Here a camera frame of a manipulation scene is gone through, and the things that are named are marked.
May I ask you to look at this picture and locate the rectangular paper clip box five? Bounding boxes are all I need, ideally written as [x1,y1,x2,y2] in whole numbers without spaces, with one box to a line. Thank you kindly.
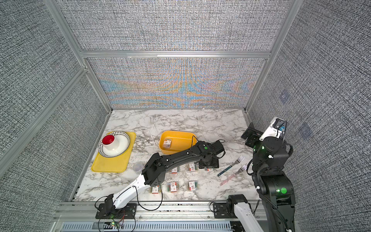
[187,163,199,172]

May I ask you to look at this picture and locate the rectangular paper clip box seven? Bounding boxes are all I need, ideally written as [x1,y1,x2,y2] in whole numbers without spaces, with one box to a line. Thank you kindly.
[186,180,199,191]

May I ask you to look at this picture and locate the rectangular paper clip box three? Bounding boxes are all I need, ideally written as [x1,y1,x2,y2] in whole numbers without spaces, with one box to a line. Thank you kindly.
[167,181,179,192]

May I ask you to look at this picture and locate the yellow plastic storage box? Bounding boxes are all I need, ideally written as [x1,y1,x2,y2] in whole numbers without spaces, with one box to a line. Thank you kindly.
[159,130,197,155]

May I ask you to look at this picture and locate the rectangular paper clip box four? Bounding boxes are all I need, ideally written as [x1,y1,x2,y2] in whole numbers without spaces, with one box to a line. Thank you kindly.
[163,138,172,149]

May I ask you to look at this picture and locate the rectangular paper clip box two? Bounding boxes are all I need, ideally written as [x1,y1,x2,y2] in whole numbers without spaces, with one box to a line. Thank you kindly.
[151,186,162,194]

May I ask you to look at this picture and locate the clear round paper clip jar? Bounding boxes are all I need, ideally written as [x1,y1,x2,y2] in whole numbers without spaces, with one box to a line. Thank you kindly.
[132,162,145,175]

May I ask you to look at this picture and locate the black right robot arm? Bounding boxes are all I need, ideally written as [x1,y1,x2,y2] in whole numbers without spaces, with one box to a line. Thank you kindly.
[242,118,295,232]

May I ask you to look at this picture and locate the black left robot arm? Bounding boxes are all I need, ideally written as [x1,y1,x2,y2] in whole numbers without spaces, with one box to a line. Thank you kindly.
[104,140,226,213]

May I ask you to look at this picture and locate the white patterned plate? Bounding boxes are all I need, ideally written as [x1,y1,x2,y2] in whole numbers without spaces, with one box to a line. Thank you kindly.
[98,131,130,158]

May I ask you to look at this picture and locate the yellow flat tray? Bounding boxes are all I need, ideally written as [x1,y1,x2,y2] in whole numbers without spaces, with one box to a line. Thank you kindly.
[91,131,136,173]

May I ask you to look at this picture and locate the white cup red inside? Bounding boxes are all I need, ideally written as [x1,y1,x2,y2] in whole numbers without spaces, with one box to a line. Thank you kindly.
[101,134,116,150]

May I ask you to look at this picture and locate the green handled fork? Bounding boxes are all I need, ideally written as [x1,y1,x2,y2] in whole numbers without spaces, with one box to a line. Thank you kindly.
[217,156,245,177]

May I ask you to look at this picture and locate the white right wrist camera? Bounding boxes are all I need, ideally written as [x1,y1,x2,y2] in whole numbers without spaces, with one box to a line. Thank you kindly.
[259,117,288,141]

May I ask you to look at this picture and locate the pink handled fork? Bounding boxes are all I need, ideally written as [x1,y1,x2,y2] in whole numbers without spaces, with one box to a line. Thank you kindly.
[220,164,248,186]

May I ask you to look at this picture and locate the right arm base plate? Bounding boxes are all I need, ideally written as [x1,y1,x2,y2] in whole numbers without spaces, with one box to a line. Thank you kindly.
[210,202,235,219]

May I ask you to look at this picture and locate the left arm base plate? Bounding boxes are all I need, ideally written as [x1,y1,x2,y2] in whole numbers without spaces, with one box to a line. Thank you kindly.
[95,203,137,220]

